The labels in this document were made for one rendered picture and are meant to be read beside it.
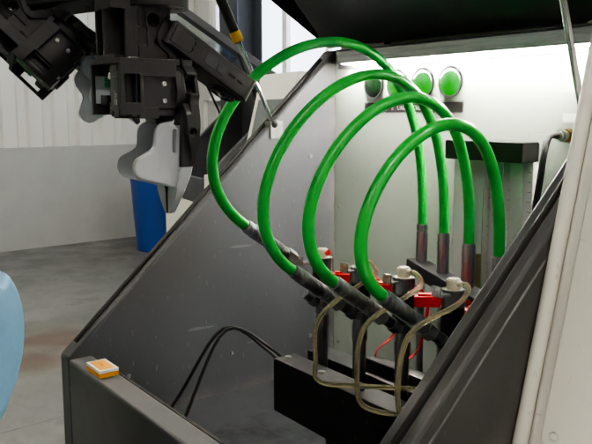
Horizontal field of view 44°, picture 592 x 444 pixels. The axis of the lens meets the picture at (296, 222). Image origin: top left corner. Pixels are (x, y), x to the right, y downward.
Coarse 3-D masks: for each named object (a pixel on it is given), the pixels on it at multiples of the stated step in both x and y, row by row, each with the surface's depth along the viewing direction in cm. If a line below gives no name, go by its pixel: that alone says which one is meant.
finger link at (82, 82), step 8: (80, 72) 89; (80, 80) 89; (88, 80) 90; (80, 88) 89; (88, 88) 90; (88, 104) 90; (80, 112) 90; (88, 112) 90; (88, 120) 90; (96, 120) 91; (136, 120) 92
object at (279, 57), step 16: (288, 48) 96; (304, 48) 97; (352, 48) 103; (368, 48) 104; (272, 64) 95; (384, 64) 106; (256, 80) 94; (224, 112) 91; (224, 128) 92; (416, 128) 111; (208, 160) 91; (416, 160) 113; (208, 176) 92; (224, 208) 93; (240, 224) 95
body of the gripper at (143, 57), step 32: (96, 0) 70; (128, 0) 68; (160, 0) 68; (96, 32) 70; (128, 32) 69; (160, 32) 71; (96, 64) 71; (128, 64) 67; (160, 64) 69; (128, 96) 69; (160, 96) 70
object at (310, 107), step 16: (352, 80) 92; (400, 80) 97; (320, 96) 90; (304, 112) 89; (432, 112) 102; (288, 128) 88; (288, 144) 88; (272, 160) 87; (272, 176) 87; (448, 208) 106; (272, 240) 88; (448, 240) 106; (272, 256) 89; (448, 256) 107; (288, 272) 90; (304, 272) 91; (448, 272) 107; (320, 288) 93; (336, 304) 95
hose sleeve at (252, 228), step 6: (252, 222) 96; (246, 228) 95; (252, 228) 95; (258, 228) 96; (246, 234) 96; (252, 234) 96; (258, 234) 96; (258, 240) 97; (276, 240) 98; (282, 246) 99; (282, 252) 99; (288, 252) 99
